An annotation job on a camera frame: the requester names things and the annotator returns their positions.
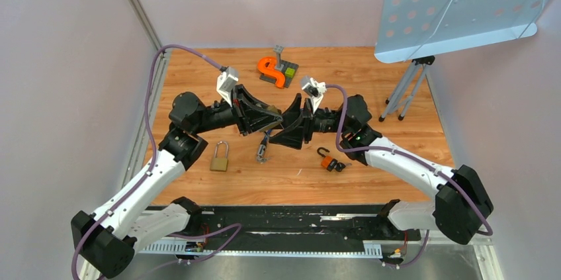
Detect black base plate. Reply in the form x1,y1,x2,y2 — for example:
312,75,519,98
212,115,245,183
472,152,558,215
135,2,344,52
144,205,466,254

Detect large brass padlock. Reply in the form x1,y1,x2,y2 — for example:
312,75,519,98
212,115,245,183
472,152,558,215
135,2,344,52
262,105,282,132

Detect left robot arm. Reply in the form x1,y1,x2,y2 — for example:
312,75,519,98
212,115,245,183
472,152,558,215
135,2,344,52
71,85,282,279

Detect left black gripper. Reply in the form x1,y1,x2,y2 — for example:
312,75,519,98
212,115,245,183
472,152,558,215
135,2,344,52
193,83,282,136

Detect orange small padlock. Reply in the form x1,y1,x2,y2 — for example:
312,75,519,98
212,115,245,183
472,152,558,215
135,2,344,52
316,147,338,171

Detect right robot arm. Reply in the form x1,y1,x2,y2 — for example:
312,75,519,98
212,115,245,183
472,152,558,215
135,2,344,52
269,95,494,245

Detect blue cable lock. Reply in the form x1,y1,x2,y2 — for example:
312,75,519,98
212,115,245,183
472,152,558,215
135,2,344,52
256,129,273,164

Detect orange S-shaped toy base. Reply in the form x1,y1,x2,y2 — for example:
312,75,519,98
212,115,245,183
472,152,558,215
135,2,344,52
257,45,299,89

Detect small brass padlock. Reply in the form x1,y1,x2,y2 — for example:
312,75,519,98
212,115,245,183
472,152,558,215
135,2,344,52
209,141,229,172

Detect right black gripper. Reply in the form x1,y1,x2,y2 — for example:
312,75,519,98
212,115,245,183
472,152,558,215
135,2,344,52
267,95,351,150

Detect black key bunch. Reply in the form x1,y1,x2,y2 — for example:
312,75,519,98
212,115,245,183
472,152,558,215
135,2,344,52
334,162,352,172

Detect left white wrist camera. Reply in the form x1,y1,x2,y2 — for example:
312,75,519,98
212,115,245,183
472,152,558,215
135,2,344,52
216,66,239,106

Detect perforated metal music stand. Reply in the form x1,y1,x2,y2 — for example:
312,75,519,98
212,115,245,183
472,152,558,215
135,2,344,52
374,0,549,120

